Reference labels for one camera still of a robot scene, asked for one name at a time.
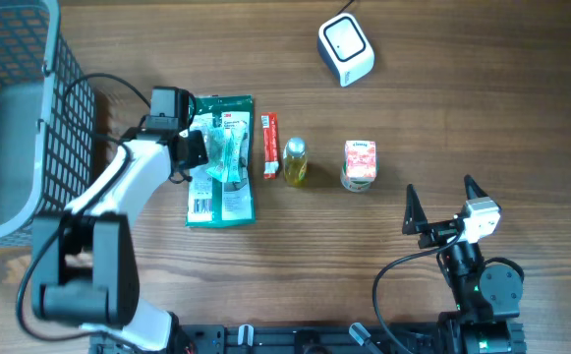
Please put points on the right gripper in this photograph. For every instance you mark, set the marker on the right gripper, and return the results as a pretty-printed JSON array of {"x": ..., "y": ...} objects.
[{"x": 436, "y": 231}]

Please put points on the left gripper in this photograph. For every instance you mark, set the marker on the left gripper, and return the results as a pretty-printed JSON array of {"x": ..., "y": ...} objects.
[{"x": 198, "y": 151}]

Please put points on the mint green wipes pack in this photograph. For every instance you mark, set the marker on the mint green wipes pack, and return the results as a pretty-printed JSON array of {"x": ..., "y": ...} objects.
[{"x": 223, "y": 146}]

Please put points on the green 3M gloves package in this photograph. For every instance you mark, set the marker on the green 3M gloves package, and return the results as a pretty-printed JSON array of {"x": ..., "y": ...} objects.
[{"x": 212, "y": 203}]

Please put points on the red stick sachet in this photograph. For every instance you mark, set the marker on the red stick sachet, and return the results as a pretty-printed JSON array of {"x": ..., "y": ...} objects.
[{"x": 270, "y": 144}]

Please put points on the green lid round container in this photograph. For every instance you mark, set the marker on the green lid round container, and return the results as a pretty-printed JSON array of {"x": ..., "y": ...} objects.
[{"x": 353, "y": 186}]

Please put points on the orange Kleenex tissue pack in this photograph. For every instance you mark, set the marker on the orange Kleenex tissue pack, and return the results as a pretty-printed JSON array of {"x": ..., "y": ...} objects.
[{"x": 360, "y": 161}]

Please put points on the yellow liquid bottle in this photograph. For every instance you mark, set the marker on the yellow liquid bottle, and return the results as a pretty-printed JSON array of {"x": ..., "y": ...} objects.
[{"x": 295, "y": 161}]

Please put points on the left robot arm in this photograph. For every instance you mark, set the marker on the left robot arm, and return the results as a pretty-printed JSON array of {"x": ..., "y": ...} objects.
[{"x": 83, "y": 270}]

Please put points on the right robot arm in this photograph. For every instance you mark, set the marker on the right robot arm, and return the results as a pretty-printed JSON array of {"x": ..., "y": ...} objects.
[{"x": 487, "y": 292}]

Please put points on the white barcode scanner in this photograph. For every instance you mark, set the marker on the white barcode scanner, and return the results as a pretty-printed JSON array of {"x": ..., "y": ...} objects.
[{"x": 345, "y": 49}]

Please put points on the grey plastic mesh basket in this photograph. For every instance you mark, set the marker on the grey plastic mesh basket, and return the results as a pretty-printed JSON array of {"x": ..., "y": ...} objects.
[{"x": 46, "y": 151}]

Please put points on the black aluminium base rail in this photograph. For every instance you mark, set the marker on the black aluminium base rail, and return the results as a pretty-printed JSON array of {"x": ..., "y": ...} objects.
[{"x": 416, "y": 338}]

